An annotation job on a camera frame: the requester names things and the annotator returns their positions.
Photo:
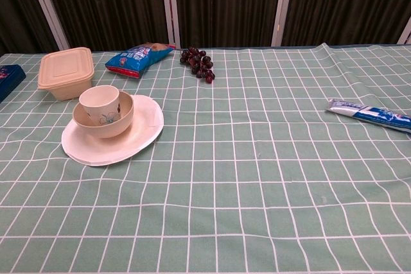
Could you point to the green checked tablecloth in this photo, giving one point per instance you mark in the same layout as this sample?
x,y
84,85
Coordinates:
x,y
244,171

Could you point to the dark pleated curtain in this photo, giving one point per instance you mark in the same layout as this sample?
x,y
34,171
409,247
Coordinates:
x,y
224,1

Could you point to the white screen frame post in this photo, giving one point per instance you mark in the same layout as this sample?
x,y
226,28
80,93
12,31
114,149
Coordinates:
x,y
405,35
282,4
170,4
48,4

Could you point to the blue white toothpaste tube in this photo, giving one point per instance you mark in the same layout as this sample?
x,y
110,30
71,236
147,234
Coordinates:
x,y
372,115

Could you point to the white paper plate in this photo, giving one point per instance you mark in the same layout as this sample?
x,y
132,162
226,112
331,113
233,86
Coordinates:
x,y
141,133

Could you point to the dark red grape bunch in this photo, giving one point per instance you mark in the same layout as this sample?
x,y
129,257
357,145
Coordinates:
x,y
200,62

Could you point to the dark blue box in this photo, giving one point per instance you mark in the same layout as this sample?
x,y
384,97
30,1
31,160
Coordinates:
x,y
8,78

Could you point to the beige lidded food container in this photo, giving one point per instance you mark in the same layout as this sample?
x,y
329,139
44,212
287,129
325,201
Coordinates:
x,y
65,72

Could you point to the white floral paper cup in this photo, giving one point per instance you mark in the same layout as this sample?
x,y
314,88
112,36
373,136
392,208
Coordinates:
x,y
98,104

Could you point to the blue snack bag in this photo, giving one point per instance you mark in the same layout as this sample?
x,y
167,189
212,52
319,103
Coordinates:
x,y
136,59

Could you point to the beige bowl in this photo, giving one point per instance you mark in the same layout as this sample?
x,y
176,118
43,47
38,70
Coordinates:
x,y
118,123

